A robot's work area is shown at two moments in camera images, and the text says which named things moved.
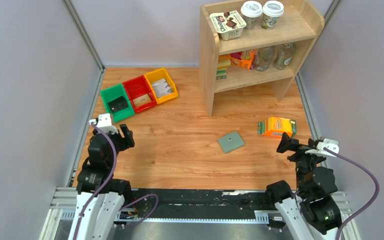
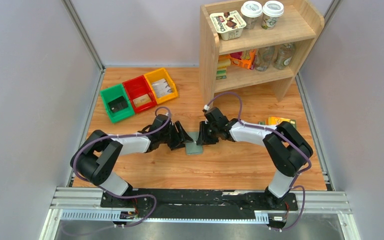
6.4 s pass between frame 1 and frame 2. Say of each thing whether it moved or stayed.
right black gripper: moved
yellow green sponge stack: stayed
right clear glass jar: stayed
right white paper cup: stayed
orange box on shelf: stayed
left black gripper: moved
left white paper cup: stayed
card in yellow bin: stayed
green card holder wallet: moved
